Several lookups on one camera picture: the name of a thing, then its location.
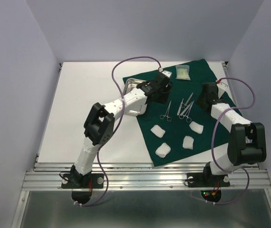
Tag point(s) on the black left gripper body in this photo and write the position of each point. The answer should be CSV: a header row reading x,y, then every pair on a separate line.
x,y
163,95

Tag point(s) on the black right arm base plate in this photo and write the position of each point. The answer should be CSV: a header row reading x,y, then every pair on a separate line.
x,y
199,180

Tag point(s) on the white gauze pad centre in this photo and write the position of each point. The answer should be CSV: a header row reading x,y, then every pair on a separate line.
x,y
188,142

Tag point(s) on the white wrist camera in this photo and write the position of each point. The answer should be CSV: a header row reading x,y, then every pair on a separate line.
x,y
167,73
222,87

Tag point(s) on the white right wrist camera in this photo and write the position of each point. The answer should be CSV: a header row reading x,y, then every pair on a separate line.
x,y
222,87

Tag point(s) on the steel scalpel handle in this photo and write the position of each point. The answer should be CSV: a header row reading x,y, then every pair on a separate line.
x,y
184,104

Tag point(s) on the right side aluminium rail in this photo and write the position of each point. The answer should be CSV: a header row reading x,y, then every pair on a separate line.
x,y
240,92

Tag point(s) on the clear bag of cotton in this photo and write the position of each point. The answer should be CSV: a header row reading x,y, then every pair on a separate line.
x,y
182,72

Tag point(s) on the white gauze pad far left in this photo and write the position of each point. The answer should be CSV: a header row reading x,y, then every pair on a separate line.
x,y
158,131

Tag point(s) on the white gauze pad near left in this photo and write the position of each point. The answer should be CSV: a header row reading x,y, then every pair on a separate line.
x,y
163,150

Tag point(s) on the stainless steel instrument tray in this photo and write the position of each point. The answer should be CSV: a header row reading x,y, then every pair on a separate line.
x,y
130,85

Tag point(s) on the dark green surgical drape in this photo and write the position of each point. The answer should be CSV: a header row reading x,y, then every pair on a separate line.
x,y
139,143

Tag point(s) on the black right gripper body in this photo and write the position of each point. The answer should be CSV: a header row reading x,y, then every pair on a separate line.
x,y
200,100

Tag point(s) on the white gauze pad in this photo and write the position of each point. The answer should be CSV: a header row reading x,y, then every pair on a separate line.
x,y
163,150
188,142
196,127
158,131

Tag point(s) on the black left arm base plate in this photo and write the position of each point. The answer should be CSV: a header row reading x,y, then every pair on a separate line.
x,y
91,181

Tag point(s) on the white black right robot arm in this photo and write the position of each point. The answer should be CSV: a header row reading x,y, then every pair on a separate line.
x,y
247,142

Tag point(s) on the aluminium extrusion rail frame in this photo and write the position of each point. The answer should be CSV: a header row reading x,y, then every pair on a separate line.
x,y
139,195

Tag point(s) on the steel surgical scissors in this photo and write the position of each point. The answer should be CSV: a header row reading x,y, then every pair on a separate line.
x,y
191,104

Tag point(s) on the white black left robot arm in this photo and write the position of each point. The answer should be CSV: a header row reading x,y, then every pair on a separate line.
x,y
99,125

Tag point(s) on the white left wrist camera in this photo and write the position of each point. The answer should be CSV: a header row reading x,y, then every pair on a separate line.
x,y
167,73

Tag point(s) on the steel hemostat forceps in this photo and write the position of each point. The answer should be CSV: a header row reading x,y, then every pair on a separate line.
x,y
166,114

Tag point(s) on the white gauze pad right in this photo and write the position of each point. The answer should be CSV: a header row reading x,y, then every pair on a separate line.
x,y
196,127

